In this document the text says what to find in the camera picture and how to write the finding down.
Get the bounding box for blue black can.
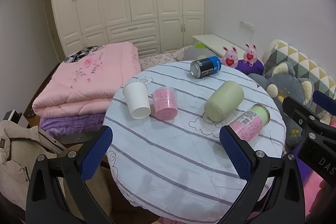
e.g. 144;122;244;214
190;56;222;79

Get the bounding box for right pink plush pig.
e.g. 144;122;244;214
243;43;257;67

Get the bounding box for heart pattern bedsheet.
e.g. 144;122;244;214
139;46;195;71

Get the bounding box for left pink plush pig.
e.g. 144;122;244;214
221;46;239;69

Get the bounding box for white low table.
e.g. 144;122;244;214
193;35;245;60

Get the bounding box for white wall socket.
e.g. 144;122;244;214
240;20;255;32

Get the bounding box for purple cushion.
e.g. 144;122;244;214
236;59;264;75

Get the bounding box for green ceramic cup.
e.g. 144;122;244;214
204;81;244;122

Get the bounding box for beige jacket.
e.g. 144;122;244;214
1;120;66;210

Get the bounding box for black white patterned cloth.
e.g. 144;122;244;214
63;46;102;63

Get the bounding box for grey bear plush pillow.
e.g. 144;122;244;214
248;62;314;147

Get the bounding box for white paper cup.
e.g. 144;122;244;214
122;81;151;119

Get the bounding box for striped white tablecloth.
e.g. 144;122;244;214
104;61;286;223

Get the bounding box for folded pink quilt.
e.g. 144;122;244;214
33;42;141;118

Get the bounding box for folded purple quilt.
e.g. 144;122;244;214
39;113;105;136

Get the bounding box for pink plush pig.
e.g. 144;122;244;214
221;46;239;69
243;43;257;67

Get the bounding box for pink clear plastic cup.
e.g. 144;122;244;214
152;86;178;121

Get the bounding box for triangle pattern cushion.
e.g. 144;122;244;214
262;39;335;100

